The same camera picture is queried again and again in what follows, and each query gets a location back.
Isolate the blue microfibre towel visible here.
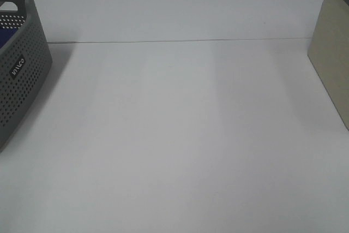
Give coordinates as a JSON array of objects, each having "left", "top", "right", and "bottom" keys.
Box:
[{"left": 0, "top": 28, "right": 18, "bottom": 48}]

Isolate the grey perforated plastic basket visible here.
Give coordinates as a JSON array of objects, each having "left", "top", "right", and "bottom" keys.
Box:
[{"left": 1, "top": 0, "right": 52, "bottom": 147}]

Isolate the beige fabric storage box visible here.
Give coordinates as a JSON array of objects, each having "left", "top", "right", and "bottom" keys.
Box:
[{"left": 308, "top": 0, "right": 348, "bottom": 128}]

